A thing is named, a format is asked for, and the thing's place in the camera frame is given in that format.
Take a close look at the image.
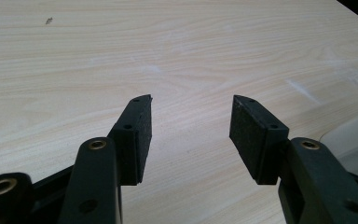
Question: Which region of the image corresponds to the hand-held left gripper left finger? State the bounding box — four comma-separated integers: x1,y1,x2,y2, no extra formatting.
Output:
57,93,153,224

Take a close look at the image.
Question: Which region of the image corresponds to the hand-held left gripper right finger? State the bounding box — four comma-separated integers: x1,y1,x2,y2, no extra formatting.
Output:
228,94,358,224

